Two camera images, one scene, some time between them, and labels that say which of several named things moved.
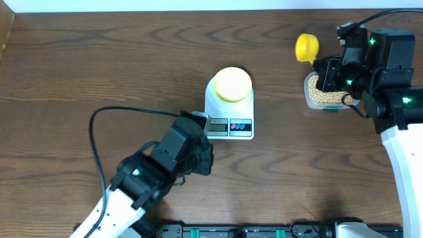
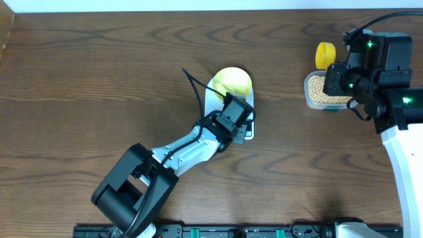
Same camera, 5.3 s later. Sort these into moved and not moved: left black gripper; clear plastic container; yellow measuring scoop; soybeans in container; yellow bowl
Moved: left black gripper; yellow measuring scoop
Not moved: clear plastic container; soybeans in container; yellow bowl
